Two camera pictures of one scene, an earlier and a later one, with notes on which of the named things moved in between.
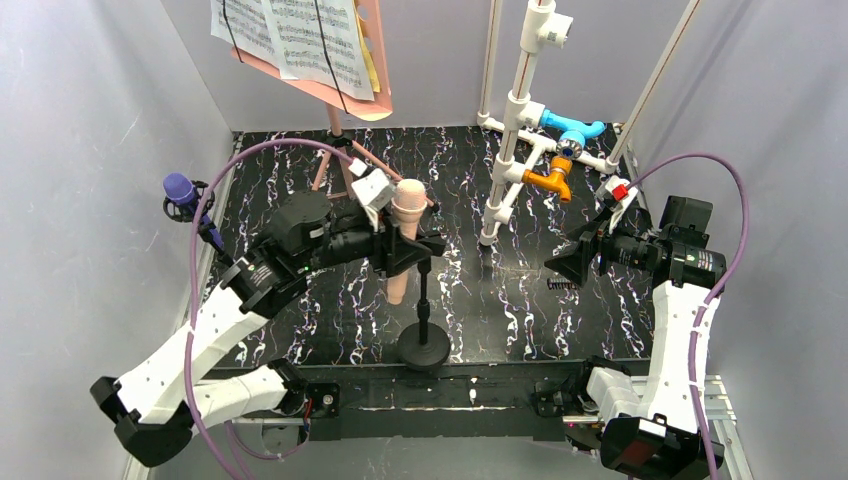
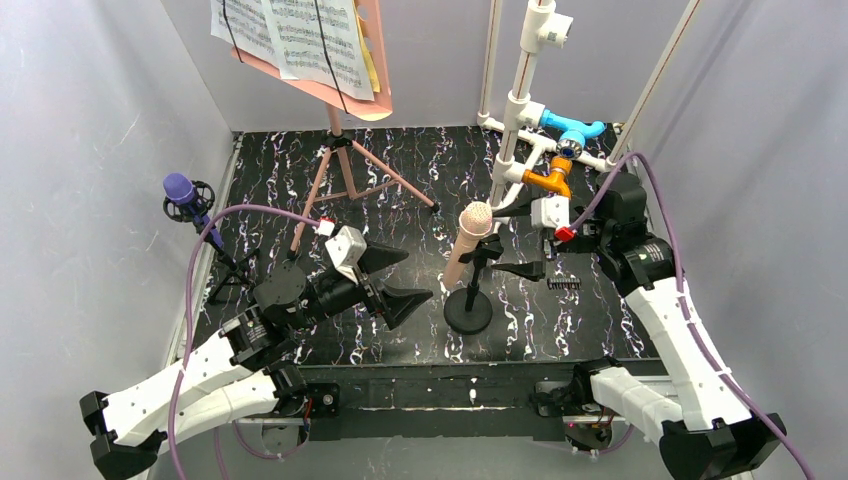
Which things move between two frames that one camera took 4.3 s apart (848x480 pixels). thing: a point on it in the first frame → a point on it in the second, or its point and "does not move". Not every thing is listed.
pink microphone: x=408 y=203 → x=476 y=220
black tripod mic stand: x=185 y=211 does not move
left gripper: x=385 y=246 → x=375 y=287
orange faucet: x=560 y=167 does not move
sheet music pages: x=318 y=42 does not move
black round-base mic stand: x=424 y=345 → x=469 y=312
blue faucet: x=570 y=143 does not move
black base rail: x=476 y=399 does not move
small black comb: x=557 y=283 does not move
